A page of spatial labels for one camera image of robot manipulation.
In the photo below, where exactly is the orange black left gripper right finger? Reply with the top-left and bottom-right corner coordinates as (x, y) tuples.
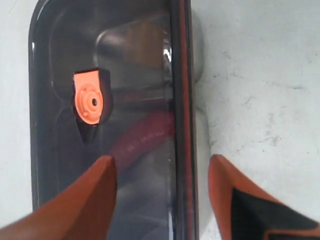
(208, 154), (320, 240)

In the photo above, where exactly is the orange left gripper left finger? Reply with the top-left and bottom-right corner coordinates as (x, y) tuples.
(0, 155), (117, 240)

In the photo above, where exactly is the red toy sausage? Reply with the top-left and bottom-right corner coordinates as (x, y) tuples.
(108, 111), (175, 173)

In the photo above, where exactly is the dark lid with orange seal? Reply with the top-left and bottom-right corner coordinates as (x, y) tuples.
(28, 0), (199, 240)

